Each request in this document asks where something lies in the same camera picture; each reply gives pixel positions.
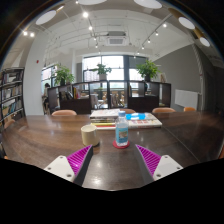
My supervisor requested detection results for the seated person in background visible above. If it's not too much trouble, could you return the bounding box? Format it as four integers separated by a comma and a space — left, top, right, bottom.
42, 83, 50, 114

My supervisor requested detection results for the ceiling air conditioner unit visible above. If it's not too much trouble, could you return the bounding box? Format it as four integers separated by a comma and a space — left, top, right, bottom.
106, 31, 126, 46

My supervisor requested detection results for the orange chair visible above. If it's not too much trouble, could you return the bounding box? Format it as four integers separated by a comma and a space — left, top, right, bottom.
152, 107, 176, 113
52, 110, 77, 116
184, 107, 196, 112

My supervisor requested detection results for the orange chair far right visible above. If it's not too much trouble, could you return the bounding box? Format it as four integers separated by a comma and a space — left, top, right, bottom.
184, 107, 196, 112

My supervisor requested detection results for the white wall radiator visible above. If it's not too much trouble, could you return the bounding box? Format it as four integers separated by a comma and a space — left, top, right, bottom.
174, 89, 198, 109

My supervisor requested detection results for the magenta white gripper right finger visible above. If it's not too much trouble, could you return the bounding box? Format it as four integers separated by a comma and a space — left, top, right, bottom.
135, 145, 182, 185

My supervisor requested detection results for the stack of books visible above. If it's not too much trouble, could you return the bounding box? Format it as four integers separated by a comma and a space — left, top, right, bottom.
90, 109, 119, 130

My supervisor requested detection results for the orange chair middle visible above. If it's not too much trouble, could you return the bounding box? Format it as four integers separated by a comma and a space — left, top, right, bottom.
152, 107, 176, 113

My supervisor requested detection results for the potted green plant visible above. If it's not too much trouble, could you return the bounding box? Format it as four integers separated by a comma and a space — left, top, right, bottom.
136, 60, 159, 82
54, 65, 75, 85
93, 63, 112, 80

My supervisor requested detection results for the bookshelf with books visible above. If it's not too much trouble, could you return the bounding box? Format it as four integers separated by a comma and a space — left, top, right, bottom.
0, 67, 25, 128

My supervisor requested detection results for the clear water bottle blue cap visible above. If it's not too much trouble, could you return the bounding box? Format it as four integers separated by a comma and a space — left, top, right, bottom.
115, 111, 128, 145

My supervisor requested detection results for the left potted green plant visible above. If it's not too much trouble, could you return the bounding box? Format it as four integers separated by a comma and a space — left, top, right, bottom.
54, 65, 75, 85

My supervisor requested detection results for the orange chair far left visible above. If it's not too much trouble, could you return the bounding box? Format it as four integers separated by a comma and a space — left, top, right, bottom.
52, 110, 77, 116

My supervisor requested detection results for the middle potted green plant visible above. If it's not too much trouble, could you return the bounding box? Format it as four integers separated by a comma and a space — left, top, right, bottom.
93, 63, 112, 80

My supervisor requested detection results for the red round coaster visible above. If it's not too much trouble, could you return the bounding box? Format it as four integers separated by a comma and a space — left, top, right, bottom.
112, 140, 130, 149

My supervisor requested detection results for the right potted green plant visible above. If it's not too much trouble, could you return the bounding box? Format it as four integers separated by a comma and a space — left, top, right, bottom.
136, 60, 159, 82

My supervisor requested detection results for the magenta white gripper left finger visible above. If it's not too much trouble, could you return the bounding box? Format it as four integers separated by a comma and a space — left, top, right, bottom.
44, 145, 93, 186

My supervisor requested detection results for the dark wooden divider shelf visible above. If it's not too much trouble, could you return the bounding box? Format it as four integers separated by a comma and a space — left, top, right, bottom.
48, 80, 171, 114

